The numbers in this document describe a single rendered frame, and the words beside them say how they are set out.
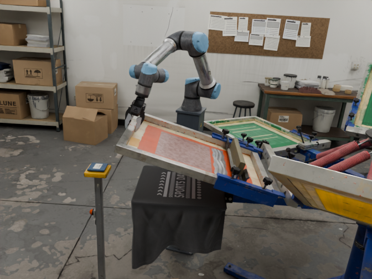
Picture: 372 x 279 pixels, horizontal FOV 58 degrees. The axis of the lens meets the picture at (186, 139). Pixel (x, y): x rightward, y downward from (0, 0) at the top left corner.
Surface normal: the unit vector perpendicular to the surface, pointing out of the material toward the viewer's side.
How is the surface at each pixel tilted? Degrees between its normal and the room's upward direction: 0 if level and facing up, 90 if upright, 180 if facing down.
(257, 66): 90
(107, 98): 90
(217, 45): 90
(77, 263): 0
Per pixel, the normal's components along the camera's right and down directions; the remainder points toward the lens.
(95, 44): -0.03, 0.35
